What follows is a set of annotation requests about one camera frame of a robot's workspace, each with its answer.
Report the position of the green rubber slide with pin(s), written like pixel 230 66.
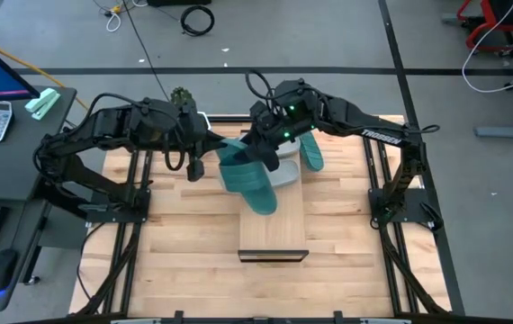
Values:
pixel 312 155
pixel 252 189

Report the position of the mint green stapler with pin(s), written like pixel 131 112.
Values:
pixel 42 102

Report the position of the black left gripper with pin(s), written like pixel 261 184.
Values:
pixel 193 130

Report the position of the black box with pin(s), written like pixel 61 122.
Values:
pixel 180 2

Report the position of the green cactus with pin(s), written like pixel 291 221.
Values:
pixel 182 96

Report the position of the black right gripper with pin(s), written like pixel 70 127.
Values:
pixel 274 126

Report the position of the black desk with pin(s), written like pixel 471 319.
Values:
pixel 9 166

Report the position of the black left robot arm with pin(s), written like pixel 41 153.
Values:
pixel 112 126

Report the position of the black computer mouse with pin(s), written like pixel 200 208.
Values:
pixel 2 270

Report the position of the black aluminium table frame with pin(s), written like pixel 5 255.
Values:
pixel 225 119

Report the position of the yellow plug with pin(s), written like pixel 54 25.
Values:
pixel 116 9

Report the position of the wooden shelf with black frame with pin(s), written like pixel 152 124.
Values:
pixel 274 229

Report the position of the grey desk base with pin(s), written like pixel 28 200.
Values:
pixel 508 132

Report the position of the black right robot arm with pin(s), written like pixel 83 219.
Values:
pixel 373 130

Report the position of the red and black cart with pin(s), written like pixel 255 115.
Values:
pixel 508 11

